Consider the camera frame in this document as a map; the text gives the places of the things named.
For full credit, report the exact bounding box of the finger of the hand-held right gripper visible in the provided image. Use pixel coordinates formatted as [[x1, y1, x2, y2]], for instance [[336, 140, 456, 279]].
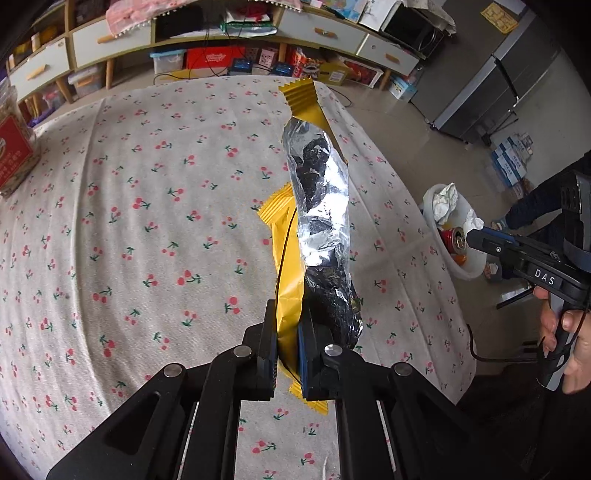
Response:
[[466, 227, 528, 278]]

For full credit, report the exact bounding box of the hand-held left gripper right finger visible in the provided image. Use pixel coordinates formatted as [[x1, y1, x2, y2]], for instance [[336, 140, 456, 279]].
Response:
[[298, 307, 502, 480]]

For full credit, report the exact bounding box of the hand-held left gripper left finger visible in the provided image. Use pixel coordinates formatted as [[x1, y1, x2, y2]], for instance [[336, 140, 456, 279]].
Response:
[[46, 299, 280, 480]]

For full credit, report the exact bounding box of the white plastic basin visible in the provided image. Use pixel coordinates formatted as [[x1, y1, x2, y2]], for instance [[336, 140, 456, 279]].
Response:
[[422, 184, 488, 281]]

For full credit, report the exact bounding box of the yellow foil snack wrapper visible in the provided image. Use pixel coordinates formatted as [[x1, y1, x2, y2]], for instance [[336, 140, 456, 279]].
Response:
[[257, 78, 365, 416]]

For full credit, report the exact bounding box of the person's right hand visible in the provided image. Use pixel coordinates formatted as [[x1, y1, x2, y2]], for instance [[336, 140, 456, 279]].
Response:
[[533, 286, 591, 395]]

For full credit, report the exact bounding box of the person's dark trouser leg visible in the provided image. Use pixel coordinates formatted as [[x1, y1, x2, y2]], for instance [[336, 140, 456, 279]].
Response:
[[492, 154, 591, 230]]

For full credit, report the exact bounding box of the stack of blue white boxes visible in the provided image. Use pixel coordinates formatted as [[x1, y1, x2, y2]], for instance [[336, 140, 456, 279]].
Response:
[[489, 134, 534, 185]]

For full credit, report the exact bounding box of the silver refrigerator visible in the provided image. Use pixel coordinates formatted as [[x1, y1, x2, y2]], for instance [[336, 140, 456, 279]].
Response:
[[411, 9, 571, 144]]

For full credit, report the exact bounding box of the cherry print tablecloth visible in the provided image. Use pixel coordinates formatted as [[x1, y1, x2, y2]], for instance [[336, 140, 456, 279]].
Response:
[[0, 74, 476, 480]]

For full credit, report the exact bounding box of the blue white carton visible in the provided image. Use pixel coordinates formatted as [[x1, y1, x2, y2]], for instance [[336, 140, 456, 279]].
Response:
[[388, 74, 416, 101]]

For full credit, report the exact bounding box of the red fruit print box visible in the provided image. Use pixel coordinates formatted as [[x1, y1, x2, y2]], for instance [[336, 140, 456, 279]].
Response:
[[344, 58, 384, 88]]

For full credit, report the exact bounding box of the white cabinet drawer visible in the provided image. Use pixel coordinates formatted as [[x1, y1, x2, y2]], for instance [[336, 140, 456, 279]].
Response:
[[358, 34, 419, 75], [279, 9, 368, 51], [9, 39, 72, 100], [71, 14, 153, 70]]

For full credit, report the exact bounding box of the yellow paper notice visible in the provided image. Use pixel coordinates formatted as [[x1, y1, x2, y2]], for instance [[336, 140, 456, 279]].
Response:
[[480, 2, 520, 34]]

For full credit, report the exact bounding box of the black microwave oven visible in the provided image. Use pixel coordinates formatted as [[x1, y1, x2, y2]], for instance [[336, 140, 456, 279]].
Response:
[[381, 2, 446, 58]]

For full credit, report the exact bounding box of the yellow cardboard box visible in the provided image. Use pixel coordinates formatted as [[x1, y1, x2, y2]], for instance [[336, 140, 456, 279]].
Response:
[[300, 55, 352, 88]]

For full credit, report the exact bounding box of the red gift box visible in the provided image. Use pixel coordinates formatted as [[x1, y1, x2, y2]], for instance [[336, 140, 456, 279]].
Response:
[[185, 46, 229, 70]]

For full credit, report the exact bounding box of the clear plastic storage bin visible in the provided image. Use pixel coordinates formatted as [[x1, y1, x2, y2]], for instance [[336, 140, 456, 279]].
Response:
[[150, 51, 185, 75]]

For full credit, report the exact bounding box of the long wooden cabinet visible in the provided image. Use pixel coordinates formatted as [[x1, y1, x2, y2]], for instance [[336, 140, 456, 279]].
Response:
[[0, 0, 428, 121]]

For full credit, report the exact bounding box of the clear jar with red label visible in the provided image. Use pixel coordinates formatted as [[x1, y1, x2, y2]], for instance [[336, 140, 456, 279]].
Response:
[[0, 76, 42, 199]]

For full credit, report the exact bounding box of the green white plastic bag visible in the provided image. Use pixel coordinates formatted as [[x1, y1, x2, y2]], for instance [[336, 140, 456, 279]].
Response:
[[224, 9, 278, 38]]

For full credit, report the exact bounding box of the pink lace cloth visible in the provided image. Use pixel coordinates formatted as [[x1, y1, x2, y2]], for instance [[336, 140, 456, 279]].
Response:
[[105, 0, 204, 33]]

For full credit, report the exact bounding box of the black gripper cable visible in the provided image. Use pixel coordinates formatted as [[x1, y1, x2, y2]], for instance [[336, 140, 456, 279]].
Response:
[[466, 323, 541, 366]]

